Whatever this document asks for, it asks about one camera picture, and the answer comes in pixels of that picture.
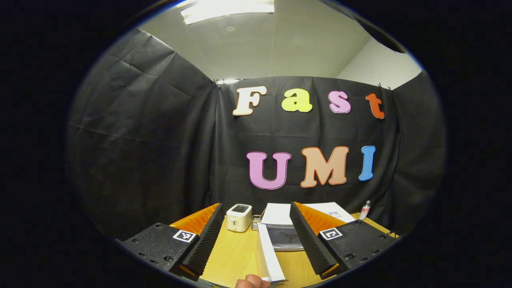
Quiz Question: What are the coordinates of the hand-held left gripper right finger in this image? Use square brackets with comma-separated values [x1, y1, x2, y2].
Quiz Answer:
[289, 202, 399, 280]

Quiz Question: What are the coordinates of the ceiling light panel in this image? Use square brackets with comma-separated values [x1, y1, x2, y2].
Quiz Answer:
[180, 0, 276, 25]

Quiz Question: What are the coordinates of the black backdrop cloth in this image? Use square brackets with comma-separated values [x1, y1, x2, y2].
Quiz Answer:
[66, 28, 446, 242]

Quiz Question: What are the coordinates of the white toaster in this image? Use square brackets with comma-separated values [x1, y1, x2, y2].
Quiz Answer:
[226, 204, 253, 233]

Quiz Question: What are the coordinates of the white microwave oven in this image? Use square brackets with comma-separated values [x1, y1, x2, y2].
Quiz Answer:
[256, 202, 356, 284]

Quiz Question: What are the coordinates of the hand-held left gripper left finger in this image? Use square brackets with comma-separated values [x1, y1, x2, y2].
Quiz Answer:
[119, 203, 225, 281]

